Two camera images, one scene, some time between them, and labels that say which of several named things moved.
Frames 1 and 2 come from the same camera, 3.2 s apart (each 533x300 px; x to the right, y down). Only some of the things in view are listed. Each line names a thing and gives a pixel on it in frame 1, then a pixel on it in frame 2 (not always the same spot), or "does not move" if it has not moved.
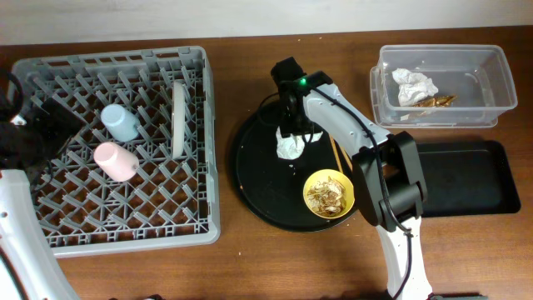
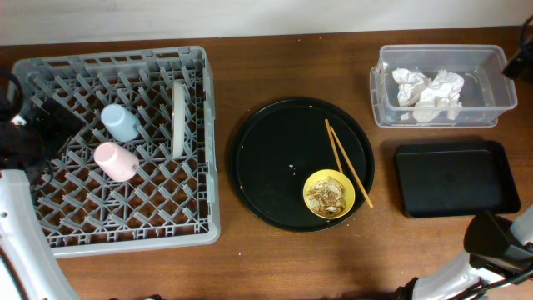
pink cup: x=116 y=161 does not move
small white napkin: x=412 y=87 does not move
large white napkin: x=291 y=146 -> x=441 y=97
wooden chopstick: x=339 y=163 does not move
